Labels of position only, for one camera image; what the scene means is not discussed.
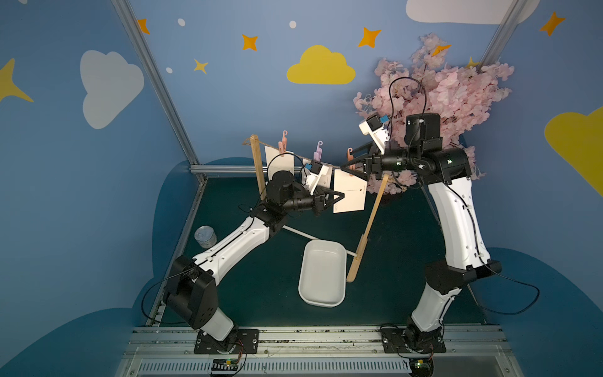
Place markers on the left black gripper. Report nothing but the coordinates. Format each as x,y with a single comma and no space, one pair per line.
320,202

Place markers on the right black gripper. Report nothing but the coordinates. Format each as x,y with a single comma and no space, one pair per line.
372,165

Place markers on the salmon clothespin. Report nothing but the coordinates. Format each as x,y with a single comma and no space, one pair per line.
350,158

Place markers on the white postcard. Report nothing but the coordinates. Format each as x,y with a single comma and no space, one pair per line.
354,190
276,162

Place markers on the purple clothespin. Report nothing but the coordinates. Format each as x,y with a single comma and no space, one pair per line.
318,152

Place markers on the pink clothespin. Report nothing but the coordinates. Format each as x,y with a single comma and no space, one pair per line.
282,144

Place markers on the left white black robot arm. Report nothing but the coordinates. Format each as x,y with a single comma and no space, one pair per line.
191,289

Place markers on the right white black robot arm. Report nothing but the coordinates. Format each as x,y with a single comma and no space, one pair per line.
445,173

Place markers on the white plastic tray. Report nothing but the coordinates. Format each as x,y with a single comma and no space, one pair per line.
323,272

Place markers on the pink cherry blossom tree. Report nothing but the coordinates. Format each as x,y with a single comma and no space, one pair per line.
461,96

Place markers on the clear plastic cup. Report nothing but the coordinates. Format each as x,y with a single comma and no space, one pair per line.
206,237

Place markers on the right small circuit board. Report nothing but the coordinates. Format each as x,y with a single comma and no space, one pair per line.
421,368

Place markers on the small circuit board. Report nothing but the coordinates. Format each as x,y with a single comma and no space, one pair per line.
227,367
421,368

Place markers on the left small circuit board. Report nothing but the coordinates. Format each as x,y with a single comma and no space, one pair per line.
227,367

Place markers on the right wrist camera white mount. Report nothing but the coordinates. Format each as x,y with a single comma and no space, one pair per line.
375,127

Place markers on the wooden drying rack frame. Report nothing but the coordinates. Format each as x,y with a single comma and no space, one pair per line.
254,142

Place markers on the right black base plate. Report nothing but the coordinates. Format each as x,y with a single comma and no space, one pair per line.
396,339

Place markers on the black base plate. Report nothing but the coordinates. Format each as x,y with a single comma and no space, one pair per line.
396,339
238,341

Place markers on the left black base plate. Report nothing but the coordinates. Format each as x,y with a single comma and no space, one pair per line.
238,341

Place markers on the right aluminium corner post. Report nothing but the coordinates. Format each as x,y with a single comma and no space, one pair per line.
503,33

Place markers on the aluminium corner post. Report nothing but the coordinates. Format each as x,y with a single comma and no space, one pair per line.
127,17
503,33

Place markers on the aluminium mounting rail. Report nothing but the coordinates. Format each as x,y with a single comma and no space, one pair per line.
472,350

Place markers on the left aluminium corner post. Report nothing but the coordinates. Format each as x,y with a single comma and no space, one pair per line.
127,17

